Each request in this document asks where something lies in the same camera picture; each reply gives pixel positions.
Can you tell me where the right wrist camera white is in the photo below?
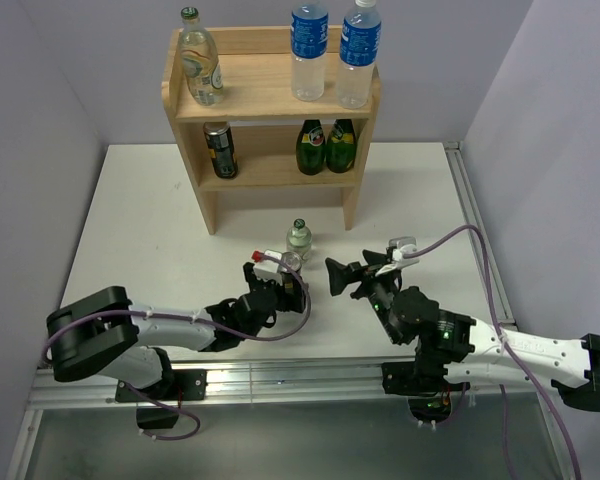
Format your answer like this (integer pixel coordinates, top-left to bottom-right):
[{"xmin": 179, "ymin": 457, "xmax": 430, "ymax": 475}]
[{"xmin": 376, "ymin": 236, "xmax": 419, "ymax": 276}]

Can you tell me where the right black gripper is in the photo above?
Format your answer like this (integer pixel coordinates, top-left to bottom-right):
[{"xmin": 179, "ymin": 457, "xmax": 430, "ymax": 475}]
[{"xmin": 325, "ymin": 248, "xmax": 403, "ymax": 343}]

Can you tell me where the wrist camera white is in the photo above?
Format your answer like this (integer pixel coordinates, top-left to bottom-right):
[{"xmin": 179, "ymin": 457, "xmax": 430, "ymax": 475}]
[
  {"xmin": 252, "ymin": 250, "xmax": 283, "ymax": 284},
  {"xmin": 376, "ymin": 236, "xmax": 419, "ymax": 276}
]

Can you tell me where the clear glass soda bottle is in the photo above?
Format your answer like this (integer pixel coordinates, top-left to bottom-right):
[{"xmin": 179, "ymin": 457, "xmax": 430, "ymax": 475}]
[
  {"xmin": 178, "ymin": 7, "xmax": 224, "ymax": 106},
  {"xmin": 286, "ymin": 218, "xmax": 313, "ymax": 263}
]

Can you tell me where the aluminium front rail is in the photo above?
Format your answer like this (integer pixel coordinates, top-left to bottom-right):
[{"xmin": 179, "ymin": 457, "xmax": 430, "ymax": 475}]
[{"xmin": 27, "ymin": 349, "xmax": 551, "ymax": 411}]

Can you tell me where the blue label water bottle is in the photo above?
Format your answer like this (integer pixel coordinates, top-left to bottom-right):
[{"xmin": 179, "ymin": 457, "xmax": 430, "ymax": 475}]
[
  {"xmin": 290, "ymin": 1, "xmax": 329, "ymax": 102},
  {"xmin": 336, "ymin": 0, "xmax": 382, "ymax": 109}
]

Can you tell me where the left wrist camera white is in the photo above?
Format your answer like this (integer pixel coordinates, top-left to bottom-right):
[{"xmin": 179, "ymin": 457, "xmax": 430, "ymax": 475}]
[{"xmin": 252, "ymin": 250, "xmax": 283, "ymax": 284}]

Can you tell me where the black soda can front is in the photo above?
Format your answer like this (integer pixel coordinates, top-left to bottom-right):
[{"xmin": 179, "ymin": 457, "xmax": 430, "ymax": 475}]
[{"xmin": 203, "ymin": 122, "xmax": 238, "ymax": 179}]

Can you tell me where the wooden two-tier shelf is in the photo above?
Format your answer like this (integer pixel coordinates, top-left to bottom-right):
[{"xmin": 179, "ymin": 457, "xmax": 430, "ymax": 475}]
[{"xmin": 161, "ymin": 26, "xmax": 382, "ymax": 234}]

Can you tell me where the aluminium rail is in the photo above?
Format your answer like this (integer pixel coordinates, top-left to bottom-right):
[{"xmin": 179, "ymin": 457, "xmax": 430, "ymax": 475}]
[
  {"xmin": 443, "ymin": 141, "xmax": 582, "ymax": 479},
  {"xmin": 27, "ymin": 349, "xmax": 551, "ymax": 411}
]

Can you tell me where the black soda can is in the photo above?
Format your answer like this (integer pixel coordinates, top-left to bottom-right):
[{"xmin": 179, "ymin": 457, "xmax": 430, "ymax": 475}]
[
  {"xmin": 278, "ymin": 252, "xmax": 303, "ymax": 283},
  {"xmin": 203, "ymin": 122, "xmax": 238, "ymax": 179}
]

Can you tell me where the blue label water bottle front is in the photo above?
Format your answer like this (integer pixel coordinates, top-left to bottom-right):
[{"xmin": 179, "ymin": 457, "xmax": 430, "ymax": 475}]
[{"xmin": 290, "ymin": 1, "xmax": 329, "ymax": 102}]

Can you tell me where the green glass bottle left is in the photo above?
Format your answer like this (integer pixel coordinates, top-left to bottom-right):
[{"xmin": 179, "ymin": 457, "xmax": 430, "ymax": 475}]
[{"xmin": 296, "ymin": 120, "xmax": 325, "ymax": 175}]

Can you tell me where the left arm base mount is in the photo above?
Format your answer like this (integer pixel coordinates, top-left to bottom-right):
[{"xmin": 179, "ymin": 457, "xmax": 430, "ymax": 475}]
[{"xmin": 114, "ymin": 369, "xmax": 207, "ymax": 441}]

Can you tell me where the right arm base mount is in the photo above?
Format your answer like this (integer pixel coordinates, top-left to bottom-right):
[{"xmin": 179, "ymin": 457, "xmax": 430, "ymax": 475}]
[{"xmin": 381, "ymin": 361, "xmax": 471, "ymax": 431}]

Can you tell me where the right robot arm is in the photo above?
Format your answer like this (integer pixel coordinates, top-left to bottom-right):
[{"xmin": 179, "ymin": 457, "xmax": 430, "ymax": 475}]
[{"xmin": 325, "ymin": 251, "xmax": 600, "ymax": 412}]

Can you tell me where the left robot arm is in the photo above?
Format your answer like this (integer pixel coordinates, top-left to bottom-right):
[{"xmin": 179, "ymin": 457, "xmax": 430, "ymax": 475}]
[{"xmin": 43, "ymin": 255, "xmax": 310, "ymax": 399}]

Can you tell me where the green glass bottle right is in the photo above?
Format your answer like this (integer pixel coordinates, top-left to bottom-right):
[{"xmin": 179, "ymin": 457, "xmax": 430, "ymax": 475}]
[{"xmin": 326, "ymin": 119, "xmax": 357, "ymax": 173}]

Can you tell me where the aluminium right rail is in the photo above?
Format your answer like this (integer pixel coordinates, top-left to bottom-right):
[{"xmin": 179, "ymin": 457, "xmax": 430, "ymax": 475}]
[{"xmin": 443, "ymin": 141, "xmax": 582, "ymax": 479}]

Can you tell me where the green glass bottle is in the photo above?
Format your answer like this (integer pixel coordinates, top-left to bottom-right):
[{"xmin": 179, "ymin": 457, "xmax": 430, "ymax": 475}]
[
  {"xmin": 296, "ymin": 120, "xmax": 325, "ymax": 175},
  {"xmin": 326, "ymin": 119, "xmax": 357, "ymax": 173}
]

